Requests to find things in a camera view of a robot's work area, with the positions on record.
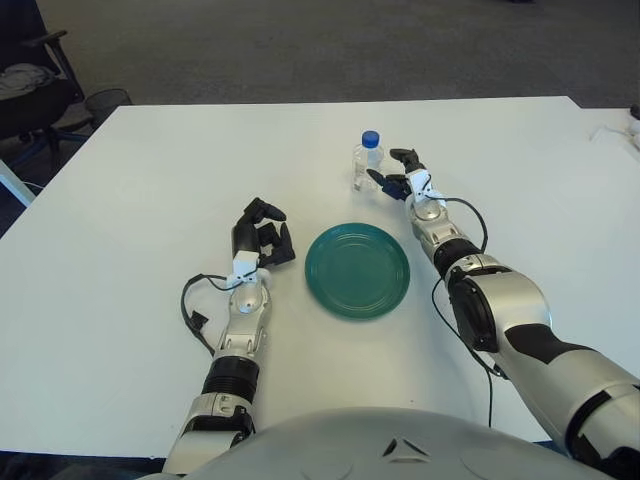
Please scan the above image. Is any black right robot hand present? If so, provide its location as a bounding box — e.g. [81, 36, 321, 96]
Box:
[366, 147, 429, 201]

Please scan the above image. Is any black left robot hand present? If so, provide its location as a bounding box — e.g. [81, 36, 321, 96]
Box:
[230, 197, 297, 266]

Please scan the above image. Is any clear bottle blue cap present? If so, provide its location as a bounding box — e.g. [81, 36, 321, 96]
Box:
[351, 129, 385, 192]

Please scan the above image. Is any green round plate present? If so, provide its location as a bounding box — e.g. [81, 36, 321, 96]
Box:
[304, 222, 412, 322]

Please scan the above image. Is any white desk panel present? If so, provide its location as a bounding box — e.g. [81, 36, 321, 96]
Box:
[0, 158, 36, 207]

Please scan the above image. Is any black office chair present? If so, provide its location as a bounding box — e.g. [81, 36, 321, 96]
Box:
[0, 29, 96, 166]

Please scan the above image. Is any grey robot torso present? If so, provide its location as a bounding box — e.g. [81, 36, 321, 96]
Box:
[182, 407, 609, 480]

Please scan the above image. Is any grey cloth bundle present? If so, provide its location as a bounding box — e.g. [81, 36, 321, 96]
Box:
[0, 63, 56, 99]

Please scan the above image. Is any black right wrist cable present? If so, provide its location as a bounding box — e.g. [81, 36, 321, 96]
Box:
[434, 196, 489, 251]

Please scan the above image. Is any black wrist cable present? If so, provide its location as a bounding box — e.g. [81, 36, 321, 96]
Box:
[180, 272, 236, 357]
[434, 196, 489, 251]

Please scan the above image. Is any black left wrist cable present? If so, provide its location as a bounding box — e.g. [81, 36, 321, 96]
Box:
[180, 272, 236, 357]

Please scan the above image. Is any black wire mesh wastebasket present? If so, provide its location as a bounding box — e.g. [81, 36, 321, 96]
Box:
[83, 88, 134, 126]

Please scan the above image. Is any white thin cable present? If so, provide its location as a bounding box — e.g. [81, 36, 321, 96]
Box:
[588, 124, 631, 144]

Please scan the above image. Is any black right elbow cable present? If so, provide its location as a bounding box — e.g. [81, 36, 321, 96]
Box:
[432, 277, 509, 429]

